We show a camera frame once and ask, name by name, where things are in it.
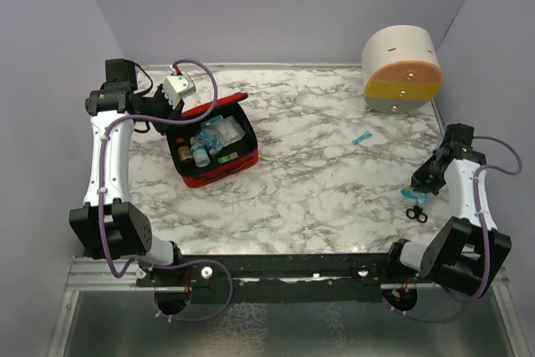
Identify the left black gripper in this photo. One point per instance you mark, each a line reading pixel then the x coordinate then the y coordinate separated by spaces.
pixel 171 110

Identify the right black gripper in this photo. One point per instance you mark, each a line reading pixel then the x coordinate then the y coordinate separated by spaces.
pixel 421 181

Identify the blue yellow plaster pack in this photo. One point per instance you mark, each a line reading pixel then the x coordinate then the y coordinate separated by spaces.
pixel 418 197

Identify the black handled scissors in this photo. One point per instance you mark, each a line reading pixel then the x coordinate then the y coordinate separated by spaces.
pixel 417 213

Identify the brown bottle orange cap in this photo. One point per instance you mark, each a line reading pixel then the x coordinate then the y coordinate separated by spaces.
pixel 183 151

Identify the teal swab pieces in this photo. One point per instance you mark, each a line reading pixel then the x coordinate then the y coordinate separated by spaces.
pixel 366 135

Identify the blue packets clear bag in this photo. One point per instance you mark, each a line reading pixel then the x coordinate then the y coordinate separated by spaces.
pixel 208 136

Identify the clear bottle green label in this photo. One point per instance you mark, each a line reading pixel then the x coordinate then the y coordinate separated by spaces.
pixel 200 156

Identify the white gauze clear bag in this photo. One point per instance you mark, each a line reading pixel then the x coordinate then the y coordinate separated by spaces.
pixel 229 130

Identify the red black medicine case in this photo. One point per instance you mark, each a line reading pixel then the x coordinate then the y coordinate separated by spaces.
pixel 247 147

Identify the small green box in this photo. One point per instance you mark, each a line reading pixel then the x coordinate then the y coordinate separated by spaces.
pixel 229 157

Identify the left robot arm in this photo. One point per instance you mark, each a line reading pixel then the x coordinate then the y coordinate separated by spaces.
pixel 108 225

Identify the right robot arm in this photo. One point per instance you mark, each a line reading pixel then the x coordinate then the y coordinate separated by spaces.
pixel 468 251

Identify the round pastel drawer cabinet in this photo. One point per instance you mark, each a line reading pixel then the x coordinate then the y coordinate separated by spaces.
pixel 400 69

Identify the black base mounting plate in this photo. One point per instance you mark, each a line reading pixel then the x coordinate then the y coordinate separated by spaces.
pixel 219 292

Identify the aluminium frame rail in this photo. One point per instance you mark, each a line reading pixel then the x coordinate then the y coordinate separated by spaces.
pixel 87 274

